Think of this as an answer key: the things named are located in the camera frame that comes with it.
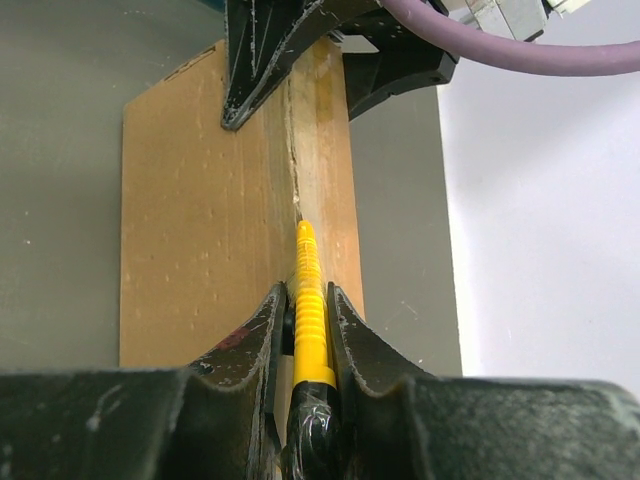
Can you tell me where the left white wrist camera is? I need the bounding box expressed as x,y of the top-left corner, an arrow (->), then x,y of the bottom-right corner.
443,0 -> 589,42

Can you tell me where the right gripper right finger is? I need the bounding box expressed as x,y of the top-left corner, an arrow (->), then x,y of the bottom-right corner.
328,282 -> 428,479

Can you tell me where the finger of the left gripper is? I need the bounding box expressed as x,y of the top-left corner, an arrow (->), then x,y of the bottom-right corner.
339,19 -> 459,120
221,0 -> 380,131

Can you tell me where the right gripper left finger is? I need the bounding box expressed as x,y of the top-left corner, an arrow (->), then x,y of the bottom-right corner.
160,282 -> 289,479

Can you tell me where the brown cardboard express box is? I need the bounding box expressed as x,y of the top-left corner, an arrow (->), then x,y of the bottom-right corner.
119,39 -> 364,367

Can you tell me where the yellow utility knife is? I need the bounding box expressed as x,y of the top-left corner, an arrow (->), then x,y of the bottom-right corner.
281,220 -> 341,479

